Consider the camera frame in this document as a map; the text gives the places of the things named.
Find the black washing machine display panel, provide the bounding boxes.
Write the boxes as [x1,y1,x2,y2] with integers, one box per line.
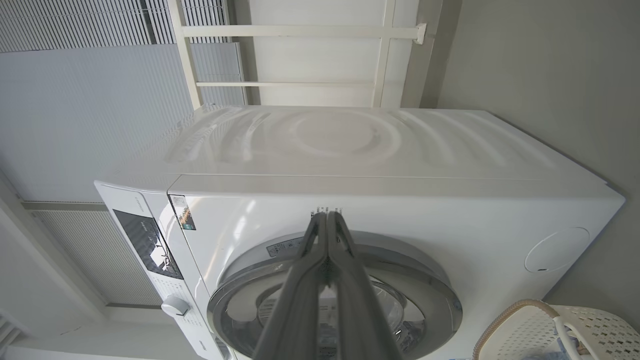
[112,209,184,280]

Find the white washing machine dial knob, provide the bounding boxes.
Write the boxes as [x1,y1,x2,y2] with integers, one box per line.
[161,295,191,317]

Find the white front-load washing machine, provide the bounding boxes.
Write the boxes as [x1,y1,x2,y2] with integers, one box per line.
[94,104,627,360]

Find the white metal rack frame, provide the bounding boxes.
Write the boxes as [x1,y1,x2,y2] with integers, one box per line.
[167,0,428,110]

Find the blue bear print clothing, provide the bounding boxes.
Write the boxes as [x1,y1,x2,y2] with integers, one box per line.
[564,337,592,358]

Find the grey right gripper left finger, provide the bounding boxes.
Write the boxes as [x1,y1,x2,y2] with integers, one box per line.
[252,211,329,360]

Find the small dark product sticker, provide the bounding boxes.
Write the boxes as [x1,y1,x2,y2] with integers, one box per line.
[170,195,197,231]

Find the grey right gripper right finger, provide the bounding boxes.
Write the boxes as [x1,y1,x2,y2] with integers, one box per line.
[328,211,406,360]

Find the cream perforated laundry basket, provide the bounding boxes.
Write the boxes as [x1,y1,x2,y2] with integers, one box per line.
[472,299,640,360]

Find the white ribbed wall panel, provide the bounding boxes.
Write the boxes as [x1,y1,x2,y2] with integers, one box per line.
[0,0,231,54]
[30,210,164,307]

